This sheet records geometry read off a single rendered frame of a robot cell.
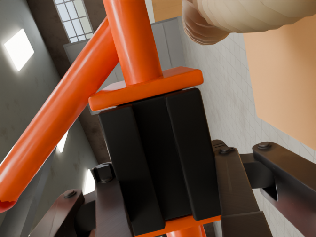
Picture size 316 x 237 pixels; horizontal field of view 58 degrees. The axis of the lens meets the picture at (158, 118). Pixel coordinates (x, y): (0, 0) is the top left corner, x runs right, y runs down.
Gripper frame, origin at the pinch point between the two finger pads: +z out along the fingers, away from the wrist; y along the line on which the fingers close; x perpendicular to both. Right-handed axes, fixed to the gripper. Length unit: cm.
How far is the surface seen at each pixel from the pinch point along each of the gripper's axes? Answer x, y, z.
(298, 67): 3.1, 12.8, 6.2
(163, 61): 2, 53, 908
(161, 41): 61, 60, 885
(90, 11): 186, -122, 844
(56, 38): 140, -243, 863
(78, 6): 205, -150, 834
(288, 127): -3.3, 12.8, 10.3
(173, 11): 37, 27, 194
